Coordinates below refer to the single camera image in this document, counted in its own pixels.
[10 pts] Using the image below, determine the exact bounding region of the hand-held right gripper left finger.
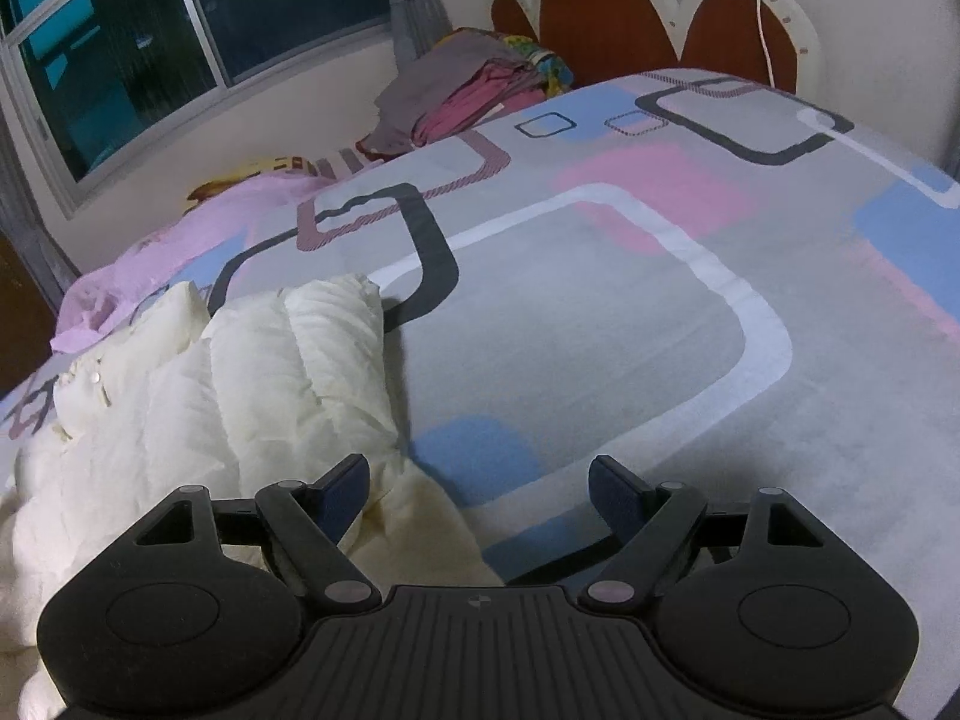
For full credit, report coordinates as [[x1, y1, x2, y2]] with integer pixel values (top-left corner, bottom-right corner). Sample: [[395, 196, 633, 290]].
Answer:
[[132, 454, 382, 614]]

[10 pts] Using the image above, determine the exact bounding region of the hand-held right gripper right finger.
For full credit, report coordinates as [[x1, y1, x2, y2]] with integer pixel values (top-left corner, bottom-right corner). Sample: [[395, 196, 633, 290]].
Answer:
[[579, 454, 831, 611]]

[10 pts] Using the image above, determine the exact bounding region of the cream puffy jacket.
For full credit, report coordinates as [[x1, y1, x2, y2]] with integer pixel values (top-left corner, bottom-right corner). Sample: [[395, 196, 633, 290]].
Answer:
[[0, 274, 505, 720]]

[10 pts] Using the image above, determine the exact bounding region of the patterned grey bed cover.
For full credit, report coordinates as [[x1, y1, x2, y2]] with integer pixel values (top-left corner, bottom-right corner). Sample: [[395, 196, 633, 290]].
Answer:
[[0, 67, 960, 720]]

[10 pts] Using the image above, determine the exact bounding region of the pink blanket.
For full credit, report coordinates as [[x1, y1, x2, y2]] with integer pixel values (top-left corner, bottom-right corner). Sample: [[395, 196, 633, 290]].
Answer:
[[51, 169, 332, 353]]

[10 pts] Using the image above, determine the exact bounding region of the yellow printed pillow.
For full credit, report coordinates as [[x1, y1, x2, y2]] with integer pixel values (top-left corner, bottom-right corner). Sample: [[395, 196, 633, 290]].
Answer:
[[186, 156, 317, 203]]

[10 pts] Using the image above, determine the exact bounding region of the brown wooden door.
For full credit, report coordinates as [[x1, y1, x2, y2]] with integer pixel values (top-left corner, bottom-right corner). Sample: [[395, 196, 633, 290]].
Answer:
[[0, 231, 70, 392]]

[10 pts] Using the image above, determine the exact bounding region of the grey curtain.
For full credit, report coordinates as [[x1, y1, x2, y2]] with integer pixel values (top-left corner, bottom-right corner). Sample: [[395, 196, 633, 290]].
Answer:
[[0, 141, 77, 295], [352, 0, 452, 66]]

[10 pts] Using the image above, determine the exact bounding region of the pink garment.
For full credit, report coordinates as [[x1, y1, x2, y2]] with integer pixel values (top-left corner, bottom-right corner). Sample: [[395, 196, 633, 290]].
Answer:
[[415, 60, 550, 149]]

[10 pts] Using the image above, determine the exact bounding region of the colourful printed cloth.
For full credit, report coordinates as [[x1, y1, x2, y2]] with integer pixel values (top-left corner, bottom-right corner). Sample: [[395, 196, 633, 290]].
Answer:
[[499, 32, 576, 96]]

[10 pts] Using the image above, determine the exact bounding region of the grey garment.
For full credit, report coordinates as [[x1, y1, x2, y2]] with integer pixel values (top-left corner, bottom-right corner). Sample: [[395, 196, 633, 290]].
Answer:
[[373, 28, 520, 158]]

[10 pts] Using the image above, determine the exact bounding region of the brown and white headboard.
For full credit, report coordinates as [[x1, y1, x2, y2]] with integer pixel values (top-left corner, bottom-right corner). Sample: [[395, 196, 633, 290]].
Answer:
[[491, 0, 824, 100]]

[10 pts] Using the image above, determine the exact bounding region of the sliding glass window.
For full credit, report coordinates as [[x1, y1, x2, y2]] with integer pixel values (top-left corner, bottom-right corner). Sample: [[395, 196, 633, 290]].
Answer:
[[0, 0, 396, 201]]

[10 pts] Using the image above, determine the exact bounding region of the white cable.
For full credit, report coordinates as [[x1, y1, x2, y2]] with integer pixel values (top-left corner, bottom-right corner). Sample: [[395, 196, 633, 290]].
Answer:
[[739, 0, 779, 89]]

